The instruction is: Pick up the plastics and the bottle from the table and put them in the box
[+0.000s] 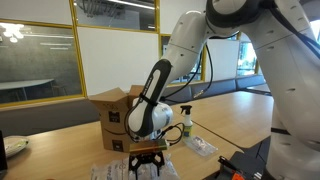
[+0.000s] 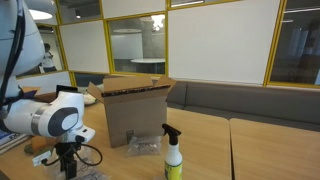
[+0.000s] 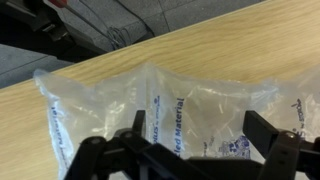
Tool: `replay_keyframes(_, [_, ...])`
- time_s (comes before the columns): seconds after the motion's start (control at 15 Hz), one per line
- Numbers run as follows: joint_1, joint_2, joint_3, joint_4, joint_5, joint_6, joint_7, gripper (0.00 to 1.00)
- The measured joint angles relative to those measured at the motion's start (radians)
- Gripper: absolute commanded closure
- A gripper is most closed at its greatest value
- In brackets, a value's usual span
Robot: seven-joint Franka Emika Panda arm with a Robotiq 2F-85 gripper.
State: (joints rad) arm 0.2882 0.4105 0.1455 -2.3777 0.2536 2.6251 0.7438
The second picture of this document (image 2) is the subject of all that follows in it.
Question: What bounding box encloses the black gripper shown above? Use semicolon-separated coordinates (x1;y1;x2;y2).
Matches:
54;141;80;180

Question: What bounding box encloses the long clear air pillow strip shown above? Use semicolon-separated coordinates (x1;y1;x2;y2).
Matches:
43;146;111;180

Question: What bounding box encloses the clear plastic air pillow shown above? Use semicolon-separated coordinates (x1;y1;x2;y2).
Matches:
125;134;163;158

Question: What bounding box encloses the white yellow-label spray bottle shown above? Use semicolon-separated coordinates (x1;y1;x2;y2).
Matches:
161;123;184;180

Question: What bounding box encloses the open brown cardboard shipping box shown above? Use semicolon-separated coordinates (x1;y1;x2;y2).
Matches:
87;74;178;149

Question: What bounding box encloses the person in white shirt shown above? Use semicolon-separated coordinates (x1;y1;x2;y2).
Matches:
39;42;58;74

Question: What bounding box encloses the round white meeting table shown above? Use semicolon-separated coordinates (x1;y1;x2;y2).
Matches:
130;57;166;75

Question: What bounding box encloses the round white ceiling lamp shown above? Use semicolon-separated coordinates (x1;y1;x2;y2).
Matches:
28;8;54;21

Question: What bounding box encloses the grey upholstered bench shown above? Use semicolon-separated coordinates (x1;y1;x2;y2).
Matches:
166;80;320;133

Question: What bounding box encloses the thin black camera cable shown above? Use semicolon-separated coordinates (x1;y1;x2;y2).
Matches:
41;134;104;167

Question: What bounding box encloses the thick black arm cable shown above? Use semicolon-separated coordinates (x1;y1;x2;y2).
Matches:
0;0;27;108

